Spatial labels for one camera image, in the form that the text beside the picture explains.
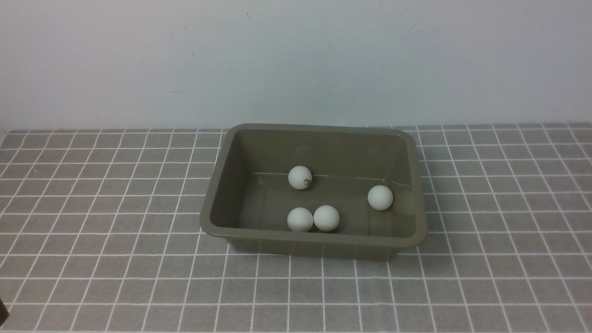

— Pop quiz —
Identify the white ball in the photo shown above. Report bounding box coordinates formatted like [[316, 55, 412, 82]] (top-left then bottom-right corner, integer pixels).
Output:
[[313, 205, 340, 232], [287, 207, 314, 232], [367, 185, 394, 211], [288, 165, 313, 190]]

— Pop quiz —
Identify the olive green plastic bin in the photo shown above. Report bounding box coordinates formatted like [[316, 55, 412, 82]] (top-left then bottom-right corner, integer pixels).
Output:
[[199, 123, 428, 261]]

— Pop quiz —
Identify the grey checked tablecloth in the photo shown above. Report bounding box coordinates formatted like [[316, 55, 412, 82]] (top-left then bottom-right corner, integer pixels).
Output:
[[0, 123, 592, 333]]

